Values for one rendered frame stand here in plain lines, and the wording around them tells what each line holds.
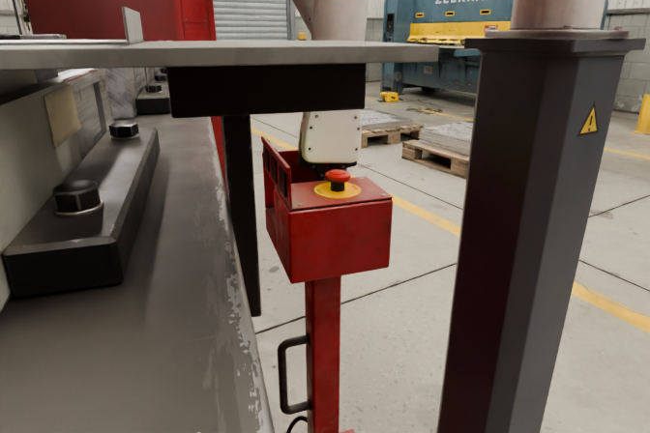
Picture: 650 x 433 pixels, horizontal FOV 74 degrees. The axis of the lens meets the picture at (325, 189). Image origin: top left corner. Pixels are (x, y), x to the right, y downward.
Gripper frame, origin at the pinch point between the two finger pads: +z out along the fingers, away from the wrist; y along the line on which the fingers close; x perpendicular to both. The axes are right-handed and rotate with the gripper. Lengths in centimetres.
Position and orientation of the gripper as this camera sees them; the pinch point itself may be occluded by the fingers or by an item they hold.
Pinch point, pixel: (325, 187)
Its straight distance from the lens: 76.6
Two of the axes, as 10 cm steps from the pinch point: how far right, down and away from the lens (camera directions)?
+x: -3.0, -3.3, 9.0
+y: 9.5, -0.2, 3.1
